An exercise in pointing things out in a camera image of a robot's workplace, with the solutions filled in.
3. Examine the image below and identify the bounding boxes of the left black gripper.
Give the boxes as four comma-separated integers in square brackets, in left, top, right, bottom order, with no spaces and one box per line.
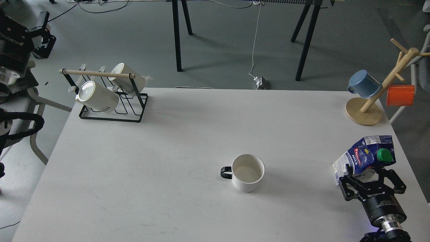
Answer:
[0,10,56,85]

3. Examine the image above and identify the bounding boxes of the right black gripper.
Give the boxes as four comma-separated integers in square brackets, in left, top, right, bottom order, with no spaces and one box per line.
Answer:
[339,164,407,228]

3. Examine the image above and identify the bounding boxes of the blue milk carton green cap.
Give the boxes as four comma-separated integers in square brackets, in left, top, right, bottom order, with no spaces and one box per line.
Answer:
[332,135,396,185]

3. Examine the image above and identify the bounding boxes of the white mug black handle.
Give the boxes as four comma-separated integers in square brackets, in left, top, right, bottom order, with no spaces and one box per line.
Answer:
[220,154,265,193]

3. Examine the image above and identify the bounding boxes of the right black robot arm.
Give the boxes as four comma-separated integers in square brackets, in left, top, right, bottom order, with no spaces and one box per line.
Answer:
[339,168,411,242]

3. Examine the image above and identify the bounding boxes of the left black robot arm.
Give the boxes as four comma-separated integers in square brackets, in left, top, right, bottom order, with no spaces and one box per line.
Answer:
[0,10,56,150]

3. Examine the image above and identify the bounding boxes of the white mug front on rack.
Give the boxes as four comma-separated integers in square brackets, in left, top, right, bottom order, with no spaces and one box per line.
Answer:
[75,81,119,113]

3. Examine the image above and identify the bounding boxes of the white mug on rack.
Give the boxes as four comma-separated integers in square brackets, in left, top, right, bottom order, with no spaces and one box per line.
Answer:
[109,63,146,97]
[75,81,119,113]

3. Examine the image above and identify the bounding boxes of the wooden mug tree stand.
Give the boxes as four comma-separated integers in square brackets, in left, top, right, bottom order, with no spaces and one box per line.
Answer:
[345,38,430,126]

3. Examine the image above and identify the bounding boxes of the grey office chair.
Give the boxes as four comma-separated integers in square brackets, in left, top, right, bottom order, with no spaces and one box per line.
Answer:
[1,60,72,164]

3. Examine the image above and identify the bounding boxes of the orange mug on tree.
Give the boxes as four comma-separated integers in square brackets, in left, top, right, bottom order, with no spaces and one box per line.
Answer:
[386,85,415,106]

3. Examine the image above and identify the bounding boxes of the white mug rear on rack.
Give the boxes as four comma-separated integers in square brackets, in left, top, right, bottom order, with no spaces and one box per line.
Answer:
[109,63,146,97]

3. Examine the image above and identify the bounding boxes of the blue mug on tree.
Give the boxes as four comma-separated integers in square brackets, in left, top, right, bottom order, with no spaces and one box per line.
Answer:
[347,70,382,98]

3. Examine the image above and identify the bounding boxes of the black table legs left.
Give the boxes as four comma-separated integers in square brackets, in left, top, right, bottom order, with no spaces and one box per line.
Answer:
[171,0,194,72]

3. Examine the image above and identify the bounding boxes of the black table legs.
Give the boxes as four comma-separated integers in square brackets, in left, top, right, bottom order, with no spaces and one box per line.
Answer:
[291,0,323,81]
[171,0,194,72]

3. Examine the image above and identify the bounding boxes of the black table legs right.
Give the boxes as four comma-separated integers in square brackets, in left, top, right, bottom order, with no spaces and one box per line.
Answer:
[291,0,323,81]

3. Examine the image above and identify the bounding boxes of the black floor cables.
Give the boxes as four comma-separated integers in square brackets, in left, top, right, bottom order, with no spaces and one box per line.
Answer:
[47,0,168,22]

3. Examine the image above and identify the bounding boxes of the black wire mug rack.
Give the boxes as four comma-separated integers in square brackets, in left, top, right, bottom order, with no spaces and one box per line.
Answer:
[59,66,149,123]

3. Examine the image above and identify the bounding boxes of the white power cable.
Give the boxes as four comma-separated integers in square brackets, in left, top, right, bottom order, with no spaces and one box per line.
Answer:
[215,0,266,79]

